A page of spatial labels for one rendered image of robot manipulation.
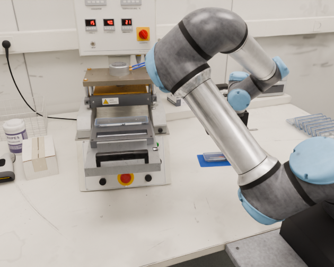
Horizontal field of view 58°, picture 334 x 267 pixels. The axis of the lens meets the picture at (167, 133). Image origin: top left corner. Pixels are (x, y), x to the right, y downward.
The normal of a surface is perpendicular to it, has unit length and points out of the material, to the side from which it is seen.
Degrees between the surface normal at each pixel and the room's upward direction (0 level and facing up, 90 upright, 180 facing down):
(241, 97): 90
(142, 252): 0
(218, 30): 79
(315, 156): 40
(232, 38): 104
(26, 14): 90
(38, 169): 90
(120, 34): 90
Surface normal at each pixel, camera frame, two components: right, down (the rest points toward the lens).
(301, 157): -0.59, -0.57
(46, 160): 0.39, 0.39
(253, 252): 0.00, -0.89
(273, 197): -0.29, 0.10
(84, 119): 0.09, -0.37
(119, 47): 0.14, 0.46
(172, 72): -0.43, 0.28
